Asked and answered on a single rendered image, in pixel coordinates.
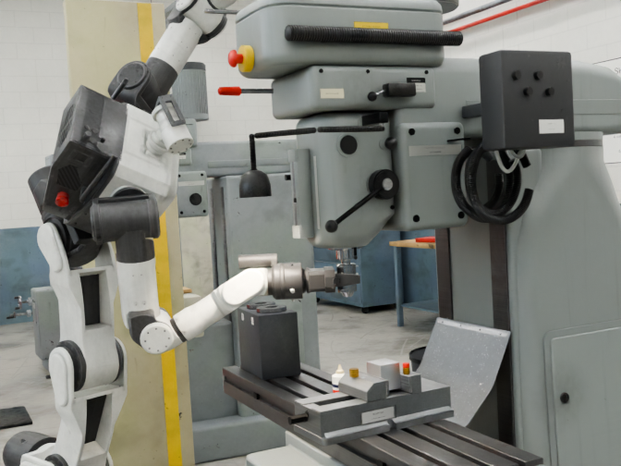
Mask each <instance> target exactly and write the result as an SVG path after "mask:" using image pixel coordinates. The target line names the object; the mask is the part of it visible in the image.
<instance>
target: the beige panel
mask: <svg viewBox="0 0 621 466"><path fill-rule="evenodd" d="M63 8H64V21H65V33H66V46H67V70H68V83H69V96H70V100H71V98H72V97H73V95H74V94H75V92H76V91H77V89H78V88H79V86H80V85H84V86H86V87H88V88H90V89H92V90H94V91H96V92H98V93H101V94H103V95H105V96H107V97H109V98H111V97H110V95H109V93H108V91H107V90H108V86H109V84H110V82H111V81H112V79H113V78H114V76H115V75H116V73H117V72H118V70H119V69H120V68H122V67H123V66H124V65H125V64H127V63H129V62H132V61H142V62H144V63H146V61H147V60H148V58H149V57H150V55H151V53H152V51H153V50H154V48H155V46H156V45H157V44H158V43H159V41H160V39H161V38H162V36H163V35H164V32H165V17H164V4H156V3H137V2H118V1H99V0H65V1H64V2H63ZM160 229H161V236H160V237H159V238H158V239H154V238H147V239H153V241H154V250H155V268H156V269H155V272H156V282H157V287H158V288H157V292H158V301H159V305H160V306H159V307H161V308H164V309H165V310H167V311H168V313H169V315H170V317H171V319H172V318H174V317H173V316H174V315H175V314H177V313H179V312H181V311H182V310H184V309H185V308H184V294H183V280H182V266H181V252H180V238H179V224H178V210H177V195H176V197H175V199H174V200H173V201H172V202H171V204H170V205H169V206H168V207H167V209H166V210H165V211H164V213H163V214H162V215H161V217H160ZM114 328H115V337H117V338H118V339H120V340H121V342H122V343H123V345H124V347H125V349H126V352H127V358H128V393H127V396H126V398H125V401H124V404H123V406H122V409H121V411H120V413H119V415H118V417H117V420H116V423H115V427H114V432H113V435H112V439H111V443H110V447H109V449H108V452H109V454H110V456H111V458H112V461H113V465H114V466H195V460H194V447H193V433H192V419H191V405H190V391H189V364H188V350H187V341H186V342H183V343H181V344H180V345H178V346H177V347H175V348H174V349H171V350H169V351H167V352H165V353H162V354H151V353H149V352H147V351H146V350H145V349H144V348H142V347H141V346H140V345H138V344H137V343H135V342H134V341H133V340H132V338H131V336H130V333H129V329H127V328H126V326H125V324H124V322H123V318H122V312H121V303H120V294H119V286H117V291H116V296H115V300H114Z"/></svg>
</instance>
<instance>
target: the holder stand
mask: <svg viewBox="0 0 621 466"><path fill-rule="evenodd" d="M237 317H238V332H239V346H240V361H241V366H242V367H243V368H245V369H246V370H248V371H249V372H251V373H253V374H255V375H256V376H258V377H259V378H261V380H266V379H273V378H279V377H286V376H292V375H298V374H300V358H299V343H298V313H297V312H295V311H292V310H289V309H287V308H286V306H285V305H279V304H275V301H255V302H250V303H247V306H246V307H238V308H237Z"/></svg>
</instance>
